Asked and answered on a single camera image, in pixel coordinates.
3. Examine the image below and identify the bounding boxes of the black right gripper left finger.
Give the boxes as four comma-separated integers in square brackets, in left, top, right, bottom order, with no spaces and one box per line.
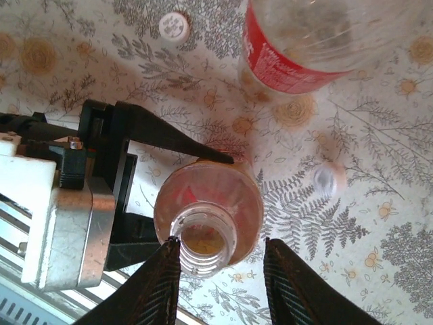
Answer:
[81,236,181,325]

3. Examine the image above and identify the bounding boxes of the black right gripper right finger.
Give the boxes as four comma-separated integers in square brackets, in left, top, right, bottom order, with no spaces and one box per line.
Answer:
[263,238,385,325]

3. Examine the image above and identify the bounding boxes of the small clear plastic bottle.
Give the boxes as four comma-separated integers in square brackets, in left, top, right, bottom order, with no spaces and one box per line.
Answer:
[152,158,265,279]

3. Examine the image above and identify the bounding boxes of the white plastic bottle cap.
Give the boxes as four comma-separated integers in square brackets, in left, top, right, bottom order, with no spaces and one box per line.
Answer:
[158,12,189,45]
[310,161,346,194]

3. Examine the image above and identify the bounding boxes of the small red-tipped clear object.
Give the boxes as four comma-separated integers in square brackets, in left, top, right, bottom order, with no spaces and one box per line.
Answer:
[237,0,433,102]

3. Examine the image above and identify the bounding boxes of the floral patterned tablecloth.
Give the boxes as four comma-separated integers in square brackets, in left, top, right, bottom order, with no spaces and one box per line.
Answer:
[0,0,433,325]

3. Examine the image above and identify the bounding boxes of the grey slotted cable duct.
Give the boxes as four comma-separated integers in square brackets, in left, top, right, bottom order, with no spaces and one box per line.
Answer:
[0,294,78,325]

